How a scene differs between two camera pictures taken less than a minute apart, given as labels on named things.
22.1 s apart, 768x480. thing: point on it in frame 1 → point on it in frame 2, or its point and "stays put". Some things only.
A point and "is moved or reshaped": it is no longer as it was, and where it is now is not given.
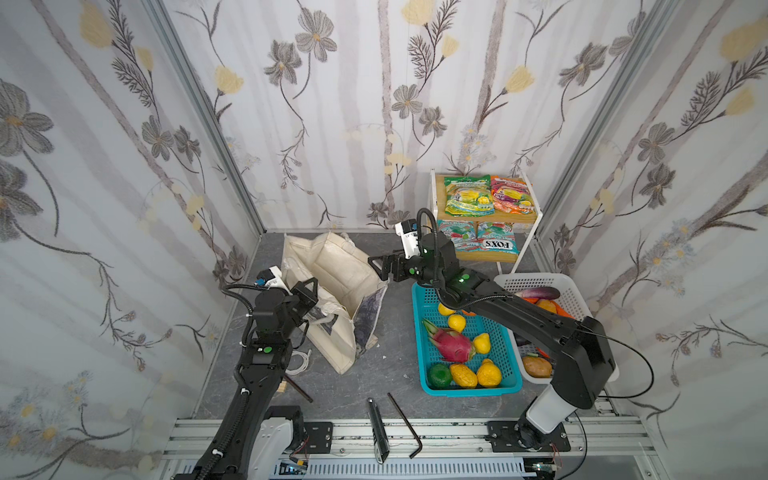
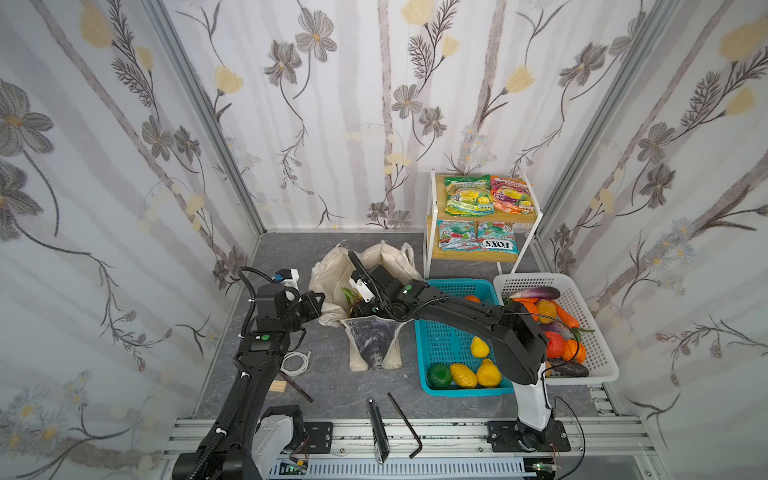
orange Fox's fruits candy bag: (511, 196) stays put
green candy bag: (468, 196) stays put
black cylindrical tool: (381, 445) stays put
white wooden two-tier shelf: (490, 218) stays put
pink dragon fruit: (449, 345) → (352, 299)
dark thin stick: (296, 386) stays put
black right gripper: (393, 266) → (372, 297)
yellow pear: (482, 343) stays put
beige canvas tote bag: (351, 295) is moved or reshaped
